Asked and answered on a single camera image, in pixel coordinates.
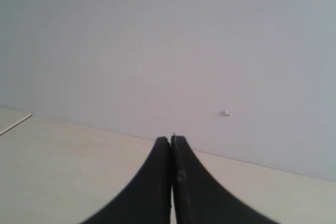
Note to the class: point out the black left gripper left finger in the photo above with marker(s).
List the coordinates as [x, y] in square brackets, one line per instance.
[147, 197]

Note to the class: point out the white blob on wall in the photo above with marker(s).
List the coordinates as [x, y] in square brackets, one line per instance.
[225, 113]

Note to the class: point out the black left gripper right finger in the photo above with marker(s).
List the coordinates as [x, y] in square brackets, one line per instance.
[199, 197]

